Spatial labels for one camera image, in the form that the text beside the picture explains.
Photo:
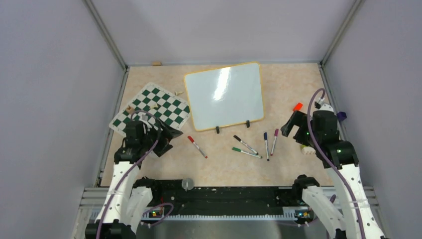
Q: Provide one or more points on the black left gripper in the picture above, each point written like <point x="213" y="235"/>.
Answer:
<point x="167" y="134"/>

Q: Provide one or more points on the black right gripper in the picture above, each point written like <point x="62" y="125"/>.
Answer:
<point x="299" y="119"/>

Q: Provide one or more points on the red whiteboard marker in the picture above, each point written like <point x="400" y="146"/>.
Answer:
<point x="198" y="148"/>

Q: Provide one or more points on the yellow framed whiteboard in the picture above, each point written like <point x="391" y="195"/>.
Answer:
<point x="225" y="96"/>

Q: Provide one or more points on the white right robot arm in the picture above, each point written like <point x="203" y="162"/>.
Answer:
<point x="354" y="219"/>

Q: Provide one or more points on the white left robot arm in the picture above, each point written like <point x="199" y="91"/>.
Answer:
<point x="125" y="202"/>

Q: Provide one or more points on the purple whiteboard marker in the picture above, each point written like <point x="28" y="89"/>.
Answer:
<point x="274" y="141"/>

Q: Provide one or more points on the blue whiteboard marker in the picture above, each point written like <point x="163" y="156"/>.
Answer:
<point x="266" y="146"/>

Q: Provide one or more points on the black whiteboard marker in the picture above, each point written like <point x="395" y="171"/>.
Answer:
<point x="245" y="144"/>

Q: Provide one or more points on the green whiteboard marker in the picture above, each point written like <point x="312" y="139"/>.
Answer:
<point x="247" y="153"/>

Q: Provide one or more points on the green white toy brick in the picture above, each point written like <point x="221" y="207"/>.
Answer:
<point x="307" y="150"/>

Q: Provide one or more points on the orange red block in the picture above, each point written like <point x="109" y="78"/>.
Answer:
<point x="298" y="107"/>

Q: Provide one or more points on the green white chessboard mat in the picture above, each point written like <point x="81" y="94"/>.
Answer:
<point x="164" y="105"/>

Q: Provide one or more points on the purple block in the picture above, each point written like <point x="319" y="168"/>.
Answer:
<point x="341" y="116"/>

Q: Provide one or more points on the grey round knob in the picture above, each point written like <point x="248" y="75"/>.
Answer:
<point x="188" y="184"/>

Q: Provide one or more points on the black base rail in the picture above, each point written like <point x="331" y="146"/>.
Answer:
<point x="273" y="202"/>

